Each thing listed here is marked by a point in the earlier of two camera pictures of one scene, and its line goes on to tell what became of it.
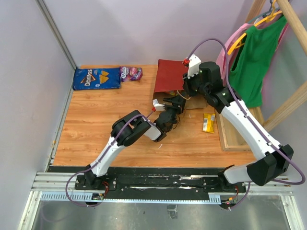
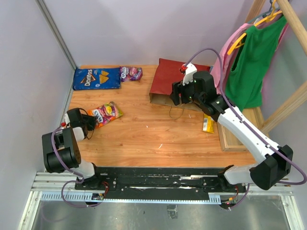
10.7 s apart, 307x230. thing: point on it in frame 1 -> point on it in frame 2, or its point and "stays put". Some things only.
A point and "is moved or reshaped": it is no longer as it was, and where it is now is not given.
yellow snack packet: (208, 126) stays put
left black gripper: (178, 102) -> (92, 120)
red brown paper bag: (169, 82) is moved or reshaped
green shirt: (254, 56) stays put
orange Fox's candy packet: (173, 92) is moved or reshaped
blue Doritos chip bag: (97, 78) stays put
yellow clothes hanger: (268, 19) stays put
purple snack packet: (127, 74) stays put
